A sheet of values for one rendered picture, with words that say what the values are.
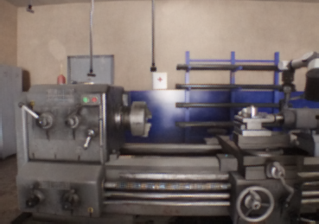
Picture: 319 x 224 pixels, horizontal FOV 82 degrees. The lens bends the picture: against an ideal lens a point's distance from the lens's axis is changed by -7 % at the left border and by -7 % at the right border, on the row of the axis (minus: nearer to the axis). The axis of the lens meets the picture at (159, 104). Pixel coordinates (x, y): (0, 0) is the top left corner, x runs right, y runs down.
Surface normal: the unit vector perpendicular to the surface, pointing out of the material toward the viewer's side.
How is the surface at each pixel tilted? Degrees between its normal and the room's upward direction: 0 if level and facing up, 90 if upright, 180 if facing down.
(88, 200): 90
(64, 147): 90
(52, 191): 90
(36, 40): 90
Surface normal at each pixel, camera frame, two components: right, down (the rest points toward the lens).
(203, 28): -0.04, 0.05
